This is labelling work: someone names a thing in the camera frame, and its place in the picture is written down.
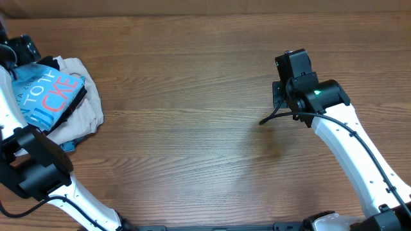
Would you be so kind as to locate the light blue t-shirt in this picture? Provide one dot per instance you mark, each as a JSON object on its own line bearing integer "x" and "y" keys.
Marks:
{"x": 43, "y": 94}

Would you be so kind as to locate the blue denim garment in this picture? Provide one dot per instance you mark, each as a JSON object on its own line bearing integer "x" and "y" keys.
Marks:
{"x": 70, "y": 146}

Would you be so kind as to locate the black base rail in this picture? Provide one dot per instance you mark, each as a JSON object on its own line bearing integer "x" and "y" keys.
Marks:
{"x": 277, "y": 226}

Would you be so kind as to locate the beige folded garment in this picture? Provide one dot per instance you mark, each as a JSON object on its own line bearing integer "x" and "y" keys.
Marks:
{"x": 88, "y": 115}

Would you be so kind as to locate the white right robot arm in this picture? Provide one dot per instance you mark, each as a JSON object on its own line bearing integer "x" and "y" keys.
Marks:
{"x": 326, "y": 108}

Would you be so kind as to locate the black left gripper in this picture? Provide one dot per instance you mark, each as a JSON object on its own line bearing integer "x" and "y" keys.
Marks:
{"x": 24, "y": 49}

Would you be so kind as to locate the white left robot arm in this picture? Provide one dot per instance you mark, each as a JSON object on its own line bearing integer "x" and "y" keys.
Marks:
{"x": 33, "y": 166}

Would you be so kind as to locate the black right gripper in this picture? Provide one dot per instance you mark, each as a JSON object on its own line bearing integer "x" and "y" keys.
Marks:
{"x": 278, "y": 90}

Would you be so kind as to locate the black folded garment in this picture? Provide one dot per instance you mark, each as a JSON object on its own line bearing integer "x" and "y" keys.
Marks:
{"x": 50, "y": 62}

